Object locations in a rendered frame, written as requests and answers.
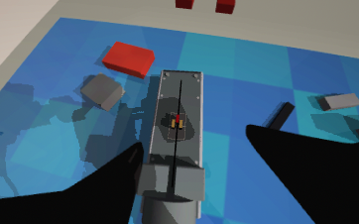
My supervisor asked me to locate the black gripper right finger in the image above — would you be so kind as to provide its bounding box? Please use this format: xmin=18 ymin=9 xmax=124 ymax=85
xmin=245 ymin=125 xmax=359 ymax=224

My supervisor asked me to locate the red rectangular block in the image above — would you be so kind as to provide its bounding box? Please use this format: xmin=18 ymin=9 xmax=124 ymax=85
xmin=102 ymin=41 xmax=155 ymax=79

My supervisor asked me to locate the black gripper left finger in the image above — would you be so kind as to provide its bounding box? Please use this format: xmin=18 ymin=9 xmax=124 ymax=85
xmin=0 ymin=142 xmax=144 ymax=224

